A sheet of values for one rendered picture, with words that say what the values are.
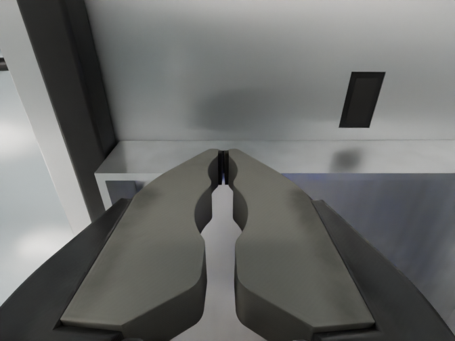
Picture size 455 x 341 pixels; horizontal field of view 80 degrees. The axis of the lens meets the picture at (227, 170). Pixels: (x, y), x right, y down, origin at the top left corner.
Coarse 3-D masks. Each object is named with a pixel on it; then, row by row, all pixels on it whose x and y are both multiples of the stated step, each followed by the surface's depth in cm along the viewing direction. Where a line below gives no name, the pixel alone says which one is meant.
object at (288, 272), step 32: (224, 160) 12; (256, 160) 11; (256, 192) 9; (288, 192) 9; (256, 224) 8; (288, 224) 8; (320, 224) 8; (256, 256) 7; (288, 256) 7; (320, 256) 7; (256, 288) 6; (288, 288) 6; (320, 288) 6; (352, 288) 6; (256, 320) 6; (288, 320) 6; (320, 320) 5; (352, 320) 5
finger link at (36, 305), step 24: (120, 216) 8; (72, 240) 7; (96, 240) 7; (48, 264) 6; (72, 264) 6; (24, 288) 6; (48, 288) 6; (72, 288) 6; (0, 312) 6; (24, 312) 6; (48, 312) 6; (0, 336) 5; (24, 336) 5; (48, 336) 5; (72, 336) 5; (96, 336) 5; (120, 336) 5
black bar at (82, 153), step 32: (32, 0) 10; (64, 0) 10; (32, 32) 11; (64, 32) 11; (64, 64) 12; (96, 64) 13; (64, 96) 12; (96, 96) 13; (64, 128) 13; (96, 128) 13; (96, 160) 14; (96, 192) 15
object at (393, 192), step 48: (144, 144) 15; (192, 144) 15; (240, 144) 15; (288, 144) 15; (336, 144) 15; (384, 144) 15; (432, 144) 15; (336, 192) 17; (384, 192) 17; (432, 192) 17; (384, 240) 19; (432, 240) 19; (432, 288) 22; (192, 336) 26; (240, 336) 26
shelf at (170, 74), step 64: (0, 0) 12; (128, 0) 12; (192, 0) 12; (256, 0) 12; (320, 0) 12; (384, 0) 12; (448, 0) 12; (128, 64) 13; (192, 64) 13; (256, 64) 13; (320, 64) 13; (384, 64) 13; (448, 64) 13; (128, 128) 15; (192, 128) 15; (256, 128) 15; (320, 128) 15; (384, 128) 15; (448, 128) 15; (64, 192) 18
